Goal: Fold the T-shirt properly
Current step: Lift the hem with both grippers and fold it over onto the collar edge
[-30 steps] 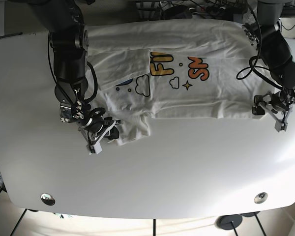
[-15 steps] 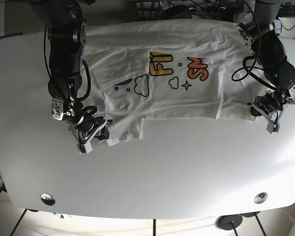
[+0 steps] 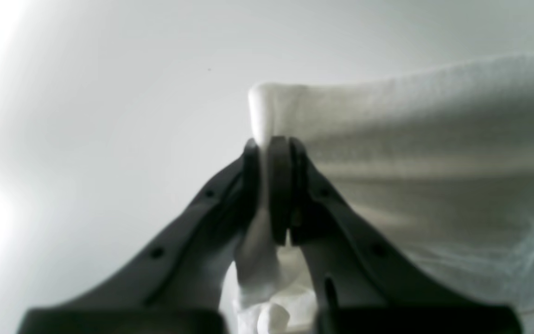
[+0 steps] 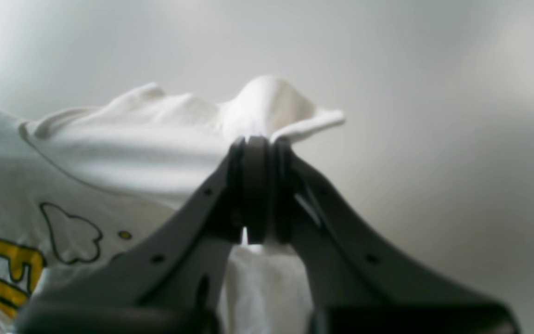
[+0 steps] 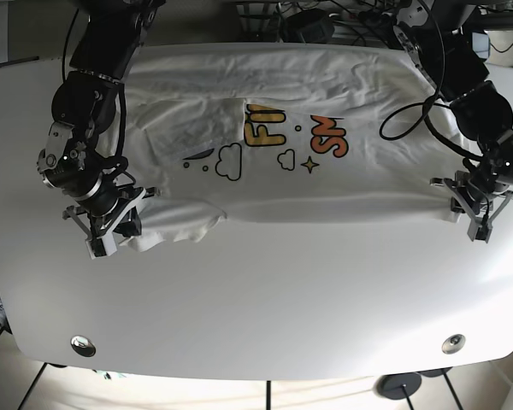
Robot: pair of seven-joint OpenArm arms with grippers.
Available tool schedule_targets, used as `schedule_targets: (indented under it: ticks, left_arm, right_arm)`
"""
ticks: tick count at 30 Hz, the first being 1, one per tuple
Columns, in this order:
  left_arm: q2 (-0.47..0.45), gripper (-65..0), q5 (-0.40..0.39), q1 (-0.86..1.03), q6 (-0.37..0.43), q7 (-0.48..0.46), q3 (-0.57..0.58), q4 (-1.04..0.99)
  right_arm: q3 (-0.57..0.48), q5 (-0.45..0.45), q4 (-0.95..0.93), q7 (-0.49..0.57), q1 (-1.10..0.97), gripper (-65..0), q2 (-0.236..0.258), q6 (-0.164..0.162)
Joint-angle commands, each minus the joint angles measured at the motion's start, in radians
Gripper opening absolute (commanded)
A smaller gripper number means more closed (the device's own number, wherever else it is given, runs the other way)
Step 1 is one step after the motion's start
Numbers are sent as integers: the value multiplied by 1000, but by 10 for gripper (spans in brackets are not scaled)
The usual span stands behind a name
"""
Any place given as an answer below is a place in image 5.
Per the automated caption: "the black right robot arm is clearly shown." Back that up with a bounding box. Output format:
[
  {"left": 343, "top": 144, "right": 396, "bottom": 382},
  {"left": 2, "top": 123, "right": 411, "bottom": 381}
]
[{"left": 37, "top": 1, "right": 163, "bottom": 247}]

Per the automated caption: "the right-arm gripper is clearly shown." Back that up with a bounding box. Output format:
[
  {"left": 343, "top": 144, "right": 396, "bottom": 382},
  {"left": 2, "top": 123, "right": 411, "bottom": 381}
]
[{"left": 62, "top": 185, "right": 160, "bottom": 239}]

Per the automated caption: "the right metal table grommet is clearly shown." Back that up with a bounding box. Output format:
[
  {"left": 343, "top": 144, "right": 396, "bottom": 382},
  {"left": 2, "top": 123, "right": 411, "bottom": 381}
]
[{"left": 441, "top": 334, "right": 466, "bottom": 354}]

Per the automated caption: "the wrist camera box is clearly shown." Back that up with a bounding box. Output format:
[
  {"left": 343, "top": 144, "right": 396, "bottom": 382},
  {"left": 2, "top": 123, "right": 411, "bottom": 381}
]
[
  {"left": 468, "top": 221, "right": 492, "bottom": 243},
  {"left": 85, "top": 236, "right": 117, "bottom": 260}
]

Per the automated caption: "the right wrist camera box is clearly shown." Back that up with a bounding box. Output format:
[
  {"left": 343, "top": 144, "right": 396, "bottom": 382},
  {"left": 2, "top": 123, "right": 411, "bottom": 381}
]
[{"left": 85, "top": 236, "right": 117, "bottom": 260}]

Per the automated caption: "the white printed T-shirt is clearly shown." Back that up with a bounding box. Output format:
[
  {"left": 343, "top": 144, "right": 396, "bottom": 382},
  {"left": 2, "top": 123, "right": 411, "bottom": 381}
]
[{"left": 123, "top": 44, "right": 462, "bottom": 252}]

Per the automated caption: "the round black stand base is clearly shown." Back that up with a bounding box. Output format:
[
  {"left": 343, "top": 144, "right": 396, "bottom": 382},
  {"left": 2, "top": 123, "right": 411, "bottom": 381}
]
[{"left": 375, "top": 372, "right": 422, "bottom": 401}]

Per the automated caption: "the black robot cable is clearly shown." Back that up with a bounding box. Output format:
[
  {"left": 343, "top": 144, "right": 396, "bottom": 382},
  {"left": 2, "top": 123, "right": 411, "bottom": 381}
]
[{"left": 379, "top": 3, "right": 448, "bottom": 141}]

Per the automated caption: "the metal table grommet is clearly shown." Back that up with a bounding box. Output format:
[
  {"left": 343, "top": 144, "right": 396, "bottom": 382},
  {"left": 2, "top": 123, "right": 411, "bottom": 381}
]
[
  {"left": 70, "top": 335, "right": 97, "bottom": 358},
  {"left": 441, "top": 334, "right": 466, "bottom": 354}
]

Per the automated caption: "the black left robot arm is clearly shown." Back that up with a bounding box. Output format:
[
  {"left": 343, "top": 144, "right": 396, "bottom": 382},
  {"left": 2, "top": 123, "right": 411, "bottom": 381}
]
[{"left": 393, "top": 1, "right": 513, "bottom": 241}]

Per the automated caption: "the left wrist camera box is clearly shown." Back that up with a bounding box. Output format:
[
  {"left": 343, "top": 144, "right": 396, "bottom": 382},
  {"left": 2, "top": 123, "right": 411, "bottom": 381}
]
[{"left": 468, "top": 221, "right": 492, "bottom": 243}]

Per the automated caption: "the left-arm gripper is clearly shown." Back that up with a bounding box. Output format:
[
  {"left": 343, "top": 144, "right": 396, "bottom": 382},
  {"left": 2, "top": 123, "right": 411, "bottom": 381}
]
[{"left": 429, "top": 171, "right": 513, "bottom": 229}]

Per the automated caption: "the left metal table grommet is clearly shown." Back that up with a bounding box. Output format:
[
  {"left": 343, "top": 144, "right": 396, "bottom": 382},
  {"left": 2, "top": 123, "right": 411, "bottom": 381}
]
[{"left": 70, "top": 335, "right": 97, "bottom": 358}]

